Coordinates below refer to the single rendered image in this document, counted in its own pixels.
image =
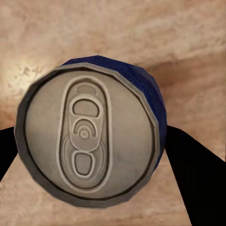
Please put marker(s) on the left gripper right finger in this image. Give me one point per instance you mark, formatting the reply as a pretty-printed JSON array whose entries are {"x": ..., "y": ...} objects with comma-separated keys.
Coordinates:
[{"x": 201, "y": 178}]

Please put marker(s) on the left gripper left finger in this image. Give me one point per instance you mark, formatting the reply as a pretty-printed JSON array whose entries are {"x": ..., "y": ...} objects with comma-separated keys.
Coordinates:
[{"x": 8, "y": 150}]

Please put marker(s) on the can of soda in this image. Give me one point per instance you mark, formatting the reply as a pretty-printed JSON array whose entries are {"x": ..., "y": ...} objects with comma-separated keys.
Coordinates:
[{"x": 92, "y": 131}]

